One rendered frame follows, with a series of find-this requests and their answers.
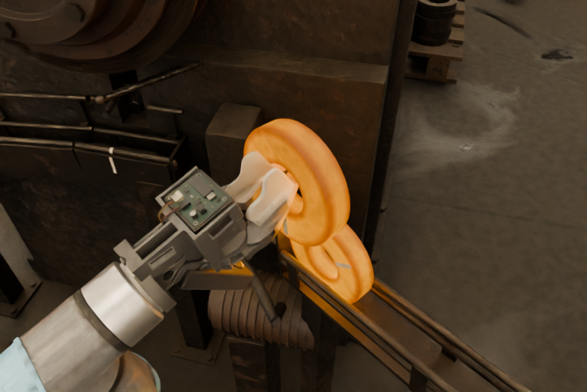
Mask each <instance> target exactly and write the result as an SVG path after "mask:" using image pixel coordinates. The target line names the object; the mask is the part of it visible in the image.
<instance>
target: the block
mask: <svg viewBox="0 0 587 392"><path fill-rule="evenodd" d="M261 126H263V113H262V110H261V108H259V107H254V106H247V105H241V104H235V103H229V102H226V103H223V104H222V105H221V106H220V108H219V109H218V111H217V113H216V114H215V116H214V118H213V119H212V121H211V123H210V125H209V126H208V127H207V129H206V131H205V141H206V147H207V153H208V158H209V164H210V170H211V179H212V180H213V181H214V182H215V183H216V184H218V185H219V186H220V187H223V186H225V185H228V184H231V183H232V182H233V181H235V180H236V179H237V178H238V176H239V174H240V170H241V162H242V160H243V158H244V147H245V141H246V139H247V137H248V136H249V134H250V133H251V132H252V131H253V130H254V129H256V128H258V127H261ZM242 212H243V214H244V217H243V219H244V221H245V222H247V218H246V216H245V214H246V212H247V210H242Z"/></svg>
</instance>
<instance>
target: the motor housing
mask: <svg viewBox="0 0 587 392"><path fill-rule="evenodd" d="M254 269H255V268H254ZM255 270H256V271H257V269H255ZM257 273H258V275H259V277H260V278H261V280H262V282H263V284H264V286H265V288H266V290H267V292H268V294H269V296H270V298H271V300H272V302H273V304H274V306H276V305H277V303H278V302H281V301H282V302H283V303H285V304H286V306H287V309H286V311H285V313H284V315H283V317H282V319H281V322H280V323H279V324H278V325H274V324H273V323H270V321H269V319H268V318H267V316H266V313H265V311H264V309H263V307H262V305H261V304H260V302H259V299H258V297H257V294H256V292H255V291H254V289H253V287H252V284H251V282H250V283H249V285H248V286H247V287H246V289H245V290H211V293H210V297H209V301H208V318H209V320H211V324H212V326H213V327H214V328H217V329H219V330H220V332H223V333H226V332H228V335H227V341H228V347H229V351H230V357H231V364H232V370H233V374H234V380H235V384H236V390H237V392H280V389H281V385H280V345H282V344H285V345H286V347H291V346H293V348H295V349H298V348H299V347H302V350H303V351H307V350H308V349H309V350H314V336H313V334H312V332H311V331H310V329H309V327H308V324H307V322H306V321H304V319H302V317H301V308H302V294H301V293H300V292H297V291H296V290H295V289H294V288H293V287H292V286H290V285H289V283H288V282H287V281H286V280H285V279H284V278H283V277H281V276H280V274H279V273H277V272H275V273H274V274H273V273H272V272H269V271H267V272H265V271H264V270H258V271H257Z"/></svg>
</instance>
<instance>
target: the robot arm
mask: <svg viewBox="0 0 587 392"><path fill-rule="evenodd" d="M187 178H189V179H187ZM186 179H187V180H186ZM185 180H186V181H185ZM184 181H185V182H184ZM182 182H183V183H182ZM181 183H182V184H181ZM180 184H181V185H180ZM178 185H180V186H178ZM177 186H178V187H177ZM176 187H177V188H176ZM298 187H299V186H298V184H297V182H296V181H295V180H294V178H293V176H292V175H291V174H290V173H289V172H288V171H287V170H286V169H285V168H283V167H282V166H280V165H279V164H275V163H274V164H270V163H269V162H268V161H267V160H266V159H265V158H264V157H263V156H262V155H261V154H260V153H259V152H257V151H252V152H250V153H249V154H247V155H246V156H245V157H244V158H243V160H242V162H241V170H240V174H239V176H238V178H237V179H236V180H235V181H233V182H232V183H231V184H228V185H225V186H223V187H220V186H219V185H218V184H216V183H215V182H214V181H213V180H212V179H211V178H210V177H209V176H208V175H206V174H205V173H204V172H203V171H202V170H200V169H198V168H197V166H196V167H194V168H193V169H192V170H190V171H189V172H188V173H187V174H185V175H184V176H183V177H181V178H180V179H179V180H178V181H176V182H175V183H174V184H172V185H171V186H170V187H168V188H167V189H166V190H164V191H163V192H162V193H161V194H160V195H159V196H158V197H156V198H155V199H156V201H157V202H158V203H159V204H160V205H161V207H162V208H161V209H160V210H159V212H158V215H157V216H158V219H159V220H160V221H161V223H160V224H159V225H157V226H156V227H155V228H154V229H153V230H152V231H151V232H150V233H148V234H147V235H146V236H145V237H143V238H142V239H141V240H140V241H138V242H137V243H136V244H134V245H133V246H131V245H130V243H129V242H128V241H127V240H126V239H125V240H123V241H122V242H121V243H120V244H118V245H117V246H116V247H114V251H115V252H116V253H117V254H118V255H119V256H120V257H121V258H120V261H121V264H120V263H119V262H113V263H112V264H110V265H109V266H108V267H106V268H105V269H104V270H103V271H102V272H100V273H99V274H98V275H97V276H95V277H94V278H93V279H91V280H90V281H89V282H88V283H87V284H85V285H84V286H83V287H82V288H80V289H79V290H78V291H77V292H76V293H74V294H73V295H72V296H71V297H69V298H68V299H67V300H65V301H64V302H63V303H62V304H61V305H59V306H58V307H57V308H55V309H54V310H53V311H52V312H50V313H49V314H48V315H47V316H45V317H44V318H43V319H42V320H41V321H40V322H39V323H37V324H36V325H35V326H34V327H32V328H31V329H30V330H29V331H27V332H26V333H25V334H24V335H22V336H21V337H20V338H18V337H17V338H16V339H15V340H14V341H13V344H11V345H10V346H9V347H8V348H7V349H6V350H5V351H3V352H2V353H1V354H0V392H161V383H160V379H159V376H158V374H157V373H156V371H155V370H154V369H153V368H152V367H151V366H150V364H149V363H148V362H147V361H146V360H145V359H144V358H143V357H141V356H140V355H138V354H136V353H133V352H131V351H129V349H130V348H131V347H132V346H134V345H135V344H136V343H137V342H138V341H139V340H140V339H141V338H143V337H144V336H145V335H146V334H147V333H148V332H149V331H151V330H152V329H153V328H154V327H155V326H156V325H157V324H159V323H160V322H161V321H162V320H163V313H162V312H163V311H164V312H165V313H167V312H168V311H169V310H170V309H171V308H172V307H174V306H175V305H176V304H177V303H176V301H175V300H174V298H173V297H172V296H171V295H170V293H169V292H168V290H169V289H170V287H171V286H173V285H174V284H176V285H177V286H178V288H179V289H181V290H245V289H246V287H247V286H248V285H249V283H250V282H251V280H252V278H253V273H252V272H251V271H250V270H249V269H248V268H247V267H246V266H245V265H244V264H243V263H242V261H241V260H242V259H243V258H246V259H247V260H250V259H251V257H252V256H253V255H254V254H255V253H256V252H258V251H260V250H261V249H263V248H264V247H265V246H267V245H268V244H269V243H270V242H271V241H272V240H273V239H274V237H275V236H276V235H277V233H278V231H279V229H280V226H281V225H282V224H283V222H284V220H285V218H286V216H287V213H288V211H289V207H290V205H291V203H292V201H293V199H294V197H295V194H296V192H297V189H298ZM173 189H174V190H173ZM172 190H173V191H172ZM171 191H172V192H171ZM170 192H171V193H170ZM242 210H247V212H246V214H245V216H246V218H247V219H248V220H250V221H251V222H250V223H248V222H245V221H244V219H243V217H244V214H243V212H242ZM161 213H163V214H164V216H165V217H164V218H163V219H162V220H161V219H160V214H161Z"/></svg>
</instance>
